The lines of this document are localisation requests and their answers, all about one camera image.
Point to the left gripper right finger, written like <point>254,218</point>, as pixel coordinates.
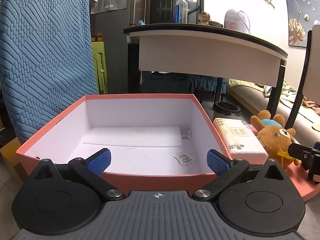
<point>229,172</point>

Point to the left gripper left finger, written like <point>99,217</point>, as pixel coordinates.
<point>88,172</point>

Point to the pink box lid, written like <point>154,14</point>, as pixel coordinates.
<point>298,176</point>

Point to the white tissue pack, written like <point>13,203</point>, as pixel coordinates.
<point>240,141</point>

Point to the beige sofa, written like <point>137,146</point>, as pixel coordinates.
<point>254,97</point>

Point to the brown plush bear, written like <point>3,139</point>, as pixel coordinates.
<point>276,141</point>

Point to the white desiccant packet front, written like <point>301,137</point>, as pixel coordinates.
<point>183,158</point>

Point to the white desiccant packet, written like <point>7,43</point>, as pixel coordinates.
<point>183,158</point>
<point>185,134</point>

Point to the orange plush toy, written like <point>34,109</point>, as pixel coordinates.
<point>263,119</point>

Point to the white desiccant packet back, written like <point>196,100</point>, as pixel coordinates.
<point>185,134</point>

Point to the black round bin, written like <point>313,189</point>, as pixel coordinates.
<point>224,109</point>

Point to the white black-framed chair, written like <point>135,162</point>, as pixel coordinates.
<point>309,82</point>

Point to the pink cardboard box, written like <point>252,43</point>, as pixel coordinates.
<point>142,132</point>

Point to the teal skirted chair cover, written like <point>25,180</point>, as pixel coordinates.
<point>175,83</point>

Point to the blue textured chair cover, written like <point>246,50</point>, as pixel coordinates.
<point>46,60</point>

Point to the white black-edged table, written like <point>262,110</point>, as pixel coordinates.
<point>210,51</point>

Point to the white pink kettle appliance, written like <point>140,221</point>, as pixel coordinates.
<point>237,20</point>

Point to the small brown figurine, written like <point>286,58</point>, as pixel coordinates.
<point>204,18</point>

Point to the clear water bottle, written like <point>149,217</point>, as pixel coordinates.
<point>181,11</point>

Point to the framed leaf wall picture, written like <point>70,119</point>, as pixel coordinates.
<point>302,16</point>

